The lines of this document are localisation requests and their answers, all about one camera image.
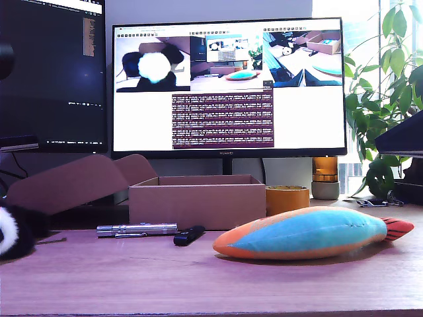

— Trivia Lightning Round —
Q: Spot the black and white panda toy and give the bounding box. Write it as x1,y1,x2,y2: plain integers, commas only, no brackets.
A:
0,203,50,262

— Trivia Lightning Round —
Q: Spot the brown cardboard box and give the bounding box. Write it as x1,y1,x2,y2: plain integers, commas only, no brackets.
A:
5,153,267,231

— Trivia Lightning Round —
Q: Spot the green leafy plant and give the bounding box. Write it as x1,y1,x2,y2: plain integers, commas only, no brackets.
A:
343,0,423,199

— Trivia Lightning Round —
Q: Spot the black plant tray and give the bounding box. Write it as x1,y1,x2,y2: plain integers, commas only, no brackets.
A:
393,180,423,206

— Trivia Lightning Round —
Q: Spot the silver bottle opener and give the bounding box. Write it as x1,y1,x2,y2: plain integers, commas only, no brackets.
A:
356,198,389,208

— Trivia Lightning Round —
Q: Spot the amber glass jar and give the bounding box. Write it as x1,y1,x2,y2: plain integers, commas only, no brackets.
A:
312,157,339,183

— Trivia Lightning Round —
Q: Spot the pale grey plant pot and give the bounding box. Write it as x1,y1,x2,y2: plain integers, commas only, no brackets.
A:
311,180,341,201

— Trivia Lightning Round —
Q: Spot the black framed bright monitor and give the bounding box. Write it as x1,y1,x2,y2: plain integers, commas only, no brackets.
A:
111,17,348,176

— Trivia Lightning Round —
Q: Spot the yellow packing tape roll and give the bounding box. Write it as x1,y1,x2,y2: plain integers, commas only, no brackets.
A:
265,185,311,217

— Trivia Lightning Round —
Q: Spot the orange and blue fish plush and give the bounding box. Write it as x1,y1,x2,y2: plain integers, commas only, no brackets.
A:
212,206,415,261

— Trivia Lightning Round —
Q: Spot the black marker pen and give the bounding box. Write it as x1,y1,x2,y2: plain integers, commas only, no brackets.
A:
173,225,206,247

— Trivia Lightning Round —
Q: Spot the silver flashlight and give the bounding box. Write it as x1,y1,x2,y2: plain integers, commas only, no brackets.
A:
96,223,178,236

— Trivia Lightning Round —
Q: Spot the dark screen monitor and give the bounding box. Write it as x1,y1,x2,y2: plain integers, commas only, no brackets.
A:
0,0,108,155

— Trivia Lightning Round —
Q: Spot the black monitor cable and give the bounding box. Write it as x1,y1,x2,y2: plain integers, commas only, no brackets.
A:
0,153,28,186

